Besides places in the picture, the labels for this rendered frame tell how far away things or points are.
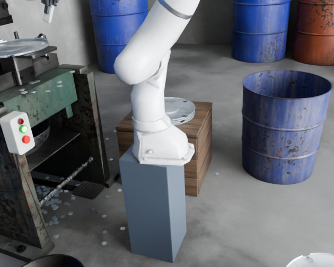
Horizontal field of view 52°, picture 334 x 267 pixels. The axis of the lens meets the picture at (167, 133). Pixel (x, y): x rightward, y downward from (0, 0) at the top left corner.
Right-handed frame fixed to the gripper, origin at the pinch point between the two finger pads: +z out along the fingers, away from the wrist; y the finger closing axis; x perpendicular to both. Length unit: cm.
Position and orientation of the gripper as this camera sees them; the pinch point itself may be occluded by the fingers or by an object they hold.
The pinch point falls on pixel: (48, 12)
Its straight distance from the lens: 146.9
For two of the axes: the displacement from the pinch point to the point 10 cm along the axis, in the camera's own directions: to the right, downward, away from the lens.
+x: -8.6, -5.0, 1.0
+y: 3.6, -4.6, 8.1
